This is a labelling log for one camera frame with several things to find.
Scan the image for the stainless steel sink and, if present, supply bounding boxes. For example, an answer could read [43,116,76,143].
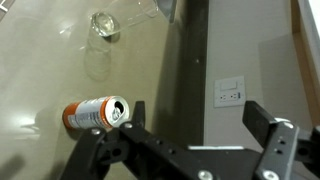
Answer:
[155,0,178,24]

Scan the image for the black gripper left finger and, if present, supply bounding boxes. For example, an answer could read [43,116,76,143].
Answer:
[58,100,147,180]

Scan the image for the tall clear drinking glass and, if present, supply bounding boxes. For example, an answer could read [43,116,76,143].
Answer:
[89,0,161,38]

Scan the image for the orange-capped drink bottle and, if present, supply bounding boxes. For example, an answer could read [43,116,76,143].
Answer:
[61,95,130,132]

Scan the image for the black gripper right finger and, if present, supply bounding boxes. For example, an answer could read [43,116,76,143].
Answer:
[242,100,320,180]

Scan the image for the white switch outlet plate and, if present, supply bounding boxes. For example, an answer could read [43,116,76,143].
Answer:
[213,75,247,108]

